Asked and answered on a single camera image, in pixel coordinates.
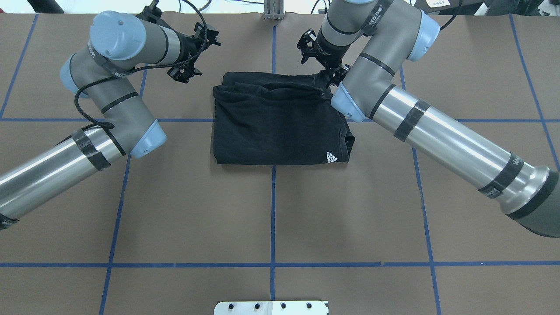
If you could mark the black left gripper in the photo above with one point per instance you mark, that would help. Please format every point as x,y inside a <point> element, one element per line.
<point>189,45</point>

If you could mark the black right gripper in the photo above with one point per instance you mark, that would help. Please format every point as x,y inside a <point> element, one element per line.
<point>327,51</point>

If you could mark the black printed t-shirt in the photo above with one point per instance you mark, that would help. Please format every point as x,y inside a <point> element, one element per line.
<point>278,119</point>

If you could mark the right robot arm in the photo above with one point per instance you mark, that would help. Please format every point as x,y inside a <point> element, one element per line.
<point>361,45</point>

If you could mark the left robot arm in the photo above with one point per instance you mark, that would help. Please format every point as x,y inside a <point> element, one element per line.
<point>119,45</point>

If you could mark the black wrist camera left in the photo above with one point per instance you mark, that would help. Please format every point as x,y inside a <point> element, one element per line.
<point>151,13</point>

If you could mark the aluminium frame post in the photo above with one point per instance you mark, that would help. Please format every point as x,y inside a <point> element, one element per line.
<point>273,10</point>

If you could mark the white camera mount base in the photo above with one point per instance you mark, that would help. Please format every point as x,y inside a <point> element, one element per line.
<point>297,307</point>

